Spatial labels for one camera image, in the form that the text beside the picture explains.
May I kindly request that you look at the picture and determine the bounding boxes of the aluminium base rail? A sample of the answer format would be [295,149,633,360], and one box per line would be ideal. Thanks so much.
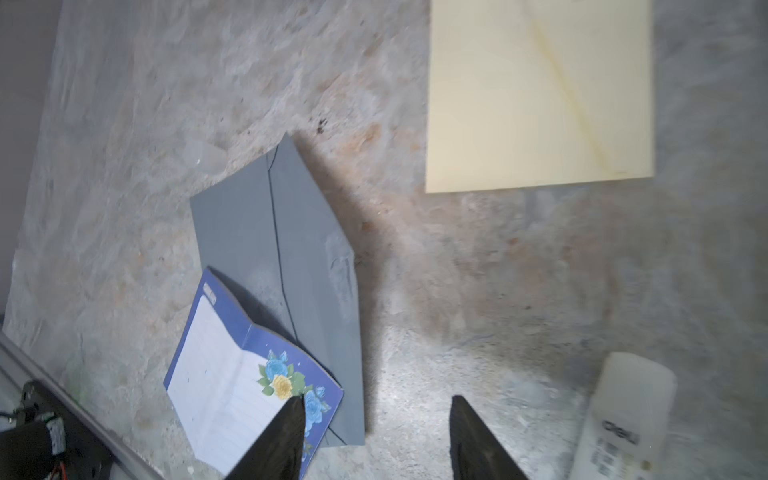
[1,335,161,479]

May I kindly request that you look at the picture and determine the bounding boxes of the cream yellow envelope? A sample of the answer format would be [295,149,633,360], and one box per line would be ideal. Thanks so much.
[425,1,654,193]

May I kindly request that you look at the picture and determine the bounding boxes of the white glue stick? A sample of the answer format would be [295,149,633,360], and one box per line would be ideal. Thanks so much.
[569,352,677,480]

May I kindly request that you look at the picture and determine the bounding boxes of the blue floral notepad card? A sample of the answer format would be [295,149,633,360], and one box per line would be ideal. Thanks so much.
[164,269,344,474]

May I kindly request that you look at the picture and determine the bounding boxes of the grey envelope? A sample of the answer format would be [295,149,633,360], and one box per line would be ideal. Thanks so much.
[190,135,365,447]

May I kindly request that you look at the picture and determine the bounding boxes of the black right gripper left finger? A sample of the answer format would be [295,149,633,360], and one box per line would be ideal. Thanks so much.
[225,396,305,480]

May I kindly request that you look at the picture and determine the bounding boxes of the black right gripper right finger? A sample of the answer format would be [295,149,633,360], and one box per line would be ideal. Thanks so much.
[449,395,528,480]

